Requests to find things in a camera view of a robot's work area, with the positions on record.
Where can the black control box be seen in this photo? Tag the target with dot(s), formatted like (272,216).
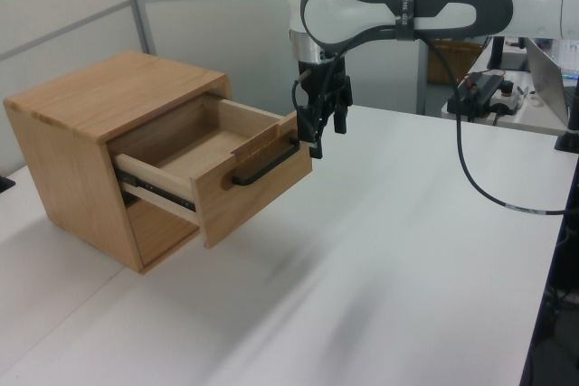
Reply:
(475,92)

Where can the wooden drawer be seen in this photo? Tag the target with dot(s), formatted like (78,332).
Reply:
(253,196)

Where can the scissors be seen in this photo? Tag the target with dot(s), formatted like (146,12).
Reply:
(522,90)

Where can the emergency stop button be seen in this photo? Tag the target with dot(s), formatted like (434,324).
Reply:
(505,96)

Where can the wooden cabinet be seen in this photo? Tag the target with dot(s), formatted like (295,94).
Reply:
(113,87)

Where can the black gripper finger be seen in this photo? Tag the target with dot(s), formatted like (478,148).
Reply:
(307,126)
(341,119)

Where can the black metal drawer slide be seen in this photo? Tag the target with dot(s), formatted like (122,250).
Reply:
(158,189)

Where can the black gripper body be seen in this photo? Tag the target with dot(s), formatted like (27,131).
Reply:
(332,81)

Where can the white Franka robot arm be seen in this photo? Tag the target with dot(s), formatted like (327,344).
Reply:
(344,2)

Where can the black table clamp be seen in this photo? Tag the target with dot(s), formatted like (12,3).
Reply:
(6,182)

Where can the silver laptop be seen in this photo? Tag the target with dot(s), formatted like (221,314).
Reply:
(547,78)

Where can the grey desk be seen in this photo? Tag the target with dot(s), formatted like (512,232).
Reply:
(534,121)

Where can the black monitor stand post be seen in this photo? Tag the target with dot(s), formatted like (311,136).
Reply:
(496,53)

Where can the large cardboard box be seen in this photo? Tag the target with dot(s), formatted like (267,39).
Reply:
(452,60)

